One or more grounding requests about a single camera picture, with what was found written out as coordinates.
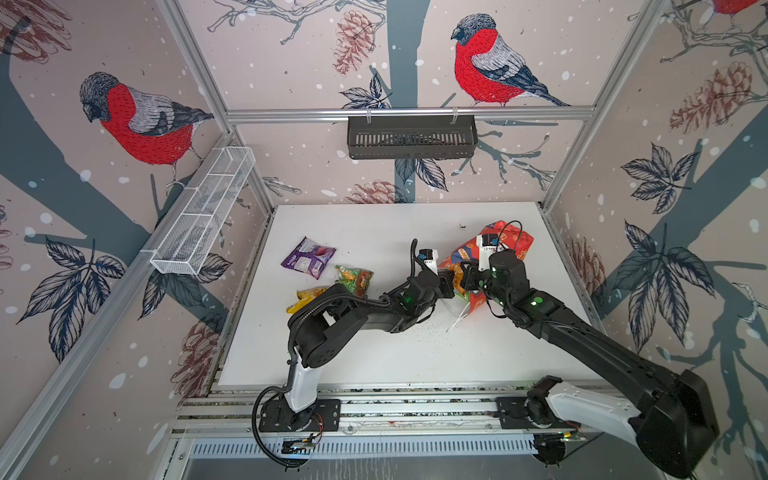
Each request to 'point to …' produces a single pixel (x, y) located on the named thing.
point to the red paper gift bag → (469, 257)
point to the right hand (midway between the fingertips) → (458, 265)
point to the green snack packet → (356, 280)
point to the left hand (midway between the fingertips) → (459, 274)
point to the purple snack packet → (308, 258)
